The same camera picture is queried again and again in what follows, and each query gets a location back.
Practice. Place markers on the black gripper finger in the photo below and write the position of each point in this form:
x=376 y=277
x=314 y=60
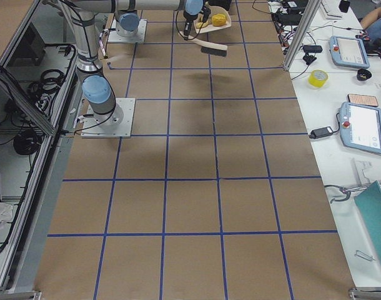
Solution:
x=186 y=34

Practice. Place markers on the beige plastic dustpan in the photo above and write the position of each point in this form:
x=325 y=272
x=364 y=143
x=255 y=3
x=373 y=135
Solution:
x=210 y=27

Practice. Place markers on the toy croissant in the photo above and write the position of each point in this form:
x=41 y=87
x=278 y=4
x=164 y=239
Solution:
x=202 y=22

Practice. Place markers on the yellow bread roll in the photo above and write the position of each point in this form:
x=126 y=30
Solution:
x=218 y=20

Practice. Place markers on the beige hand brush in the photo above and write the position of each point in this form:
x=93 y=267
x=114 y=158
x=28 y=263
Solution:
x=210 y=47

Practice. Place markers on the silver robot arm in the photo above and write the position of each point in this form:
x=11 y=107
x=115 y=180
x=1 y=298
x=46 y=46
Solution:
x=129 y=20
x=95 y=86

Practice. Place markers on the black webcam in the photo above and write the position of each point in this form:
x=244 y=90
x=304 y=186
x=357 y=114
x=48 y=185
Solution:
x=310 y=52

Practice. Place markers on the yellow tape roll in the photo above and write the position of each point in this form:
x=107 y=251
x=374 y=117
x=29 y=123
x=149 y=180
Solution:
x=318 y=78

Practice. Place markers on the far teach pendant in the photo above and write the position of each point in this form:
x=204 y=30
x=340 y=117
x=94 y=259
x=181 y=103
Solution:
x=348 y=52

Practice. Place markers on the teach pendant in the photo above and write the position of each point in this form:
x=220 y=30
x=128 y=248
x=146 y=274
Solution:
x=348 y=52
x=360 y=127

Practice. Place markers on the black power adapter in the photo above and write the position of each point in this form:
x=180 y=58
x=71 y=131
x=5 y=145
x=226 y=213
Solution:
x=321 y=132

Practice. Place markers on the small black bowl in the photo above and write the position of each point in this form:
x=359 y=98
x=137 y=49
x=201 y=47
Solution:
x=363 y=75

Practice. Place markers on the brown phone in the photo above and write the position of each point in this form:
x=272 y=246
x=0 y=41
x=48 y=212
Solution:
x=363 y=100

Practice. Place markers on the near teach pendant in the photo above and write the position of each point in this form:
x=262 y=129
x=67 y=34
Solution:
x=360 y=127

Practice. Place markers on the teal board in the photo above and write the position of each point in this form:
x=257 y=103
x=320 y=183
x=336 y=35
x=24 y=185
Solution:
x=369 y=205

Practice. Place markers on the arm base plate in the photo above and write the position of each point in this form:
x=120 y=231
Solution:
x=118 y=35
x=119 y=125

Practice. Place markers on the aluminium frame post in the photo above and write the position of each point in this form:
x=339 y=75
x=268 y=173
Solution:
x=305 y=22

